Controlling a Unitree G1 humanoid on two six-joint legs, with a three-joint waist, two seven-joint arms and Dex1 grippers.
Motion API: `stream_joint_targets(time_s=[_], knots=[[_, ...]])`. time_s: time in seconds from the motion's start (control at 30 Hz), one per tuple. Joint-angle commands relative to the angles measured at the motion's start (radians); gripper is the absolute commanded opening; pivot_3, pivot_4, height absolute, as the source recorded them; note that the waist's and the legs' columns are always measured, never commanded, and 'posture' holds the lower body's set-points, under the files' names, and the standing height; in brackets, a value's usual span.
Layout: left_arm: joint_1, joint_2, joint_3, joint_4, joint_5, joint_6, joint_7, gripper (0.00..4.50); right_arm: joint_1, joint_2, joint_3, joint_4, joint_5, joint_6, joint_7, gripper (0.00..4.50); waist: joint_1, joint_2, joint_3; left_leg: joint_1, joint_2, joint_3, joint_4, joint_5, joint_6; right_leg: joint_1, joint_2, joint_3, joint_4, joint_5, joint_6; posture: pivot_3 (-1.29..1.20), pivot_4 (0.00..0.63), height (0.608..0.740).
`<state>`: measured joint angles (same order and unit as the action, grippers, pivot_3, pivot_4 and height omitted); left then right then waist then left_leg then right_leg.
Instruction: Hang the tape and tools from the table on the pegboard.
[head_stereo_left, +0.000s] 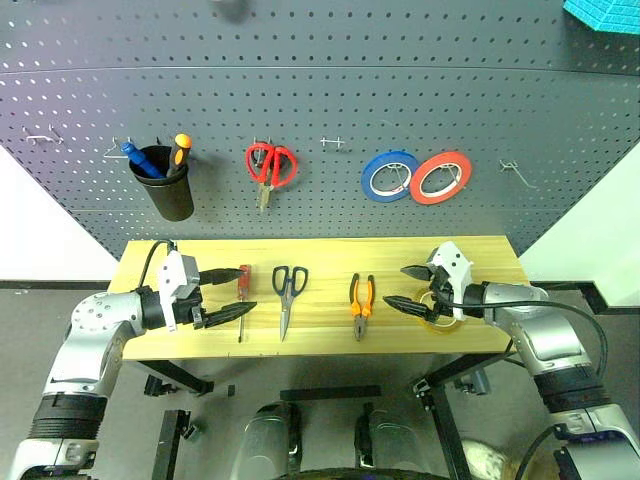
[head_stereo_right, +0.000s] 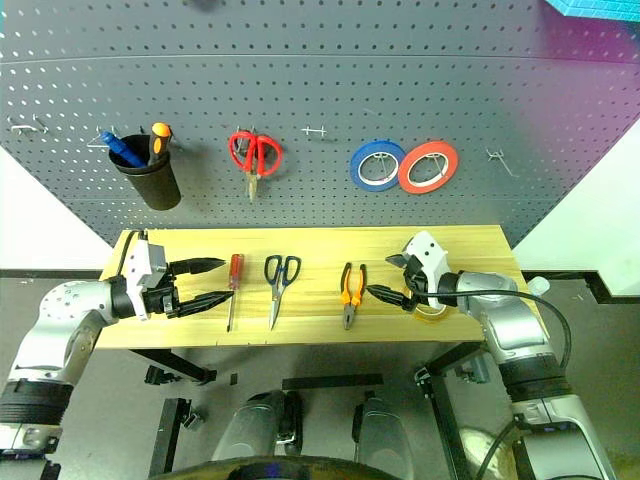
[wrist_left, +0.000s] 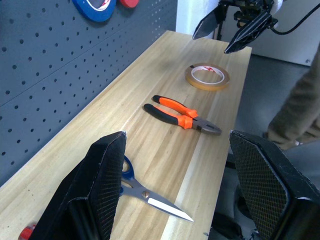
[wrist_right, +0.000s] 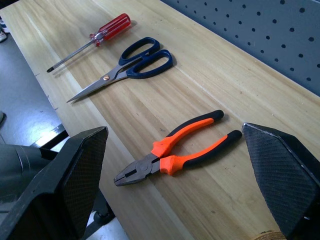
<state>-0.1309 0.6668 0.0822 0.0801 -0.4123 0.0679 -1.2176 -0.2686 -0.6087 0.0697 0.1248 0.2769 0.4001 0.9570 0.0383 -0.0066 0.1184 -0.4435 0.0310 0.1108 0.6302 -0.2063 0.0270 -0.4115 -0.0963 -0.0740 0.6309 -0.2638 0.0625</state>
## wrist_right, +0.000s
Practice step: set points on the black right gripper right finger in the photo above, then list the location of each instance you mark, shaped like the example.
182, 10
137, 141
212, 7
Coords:
280, 175

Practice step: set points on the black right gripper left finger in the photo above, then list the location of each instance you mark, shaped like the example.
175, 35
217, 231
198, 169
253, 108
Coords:
62, 185

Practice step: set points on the silver robot body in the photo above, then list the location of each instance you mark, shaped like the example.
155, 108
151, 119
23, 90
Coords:
17, 170

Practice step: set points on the orange black pliers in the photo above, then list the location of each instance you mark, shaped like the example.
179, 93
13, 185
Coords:
170, 160

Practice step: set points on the white sneaker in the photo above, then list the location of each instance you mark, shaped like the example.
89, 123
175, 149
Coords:
3, 31

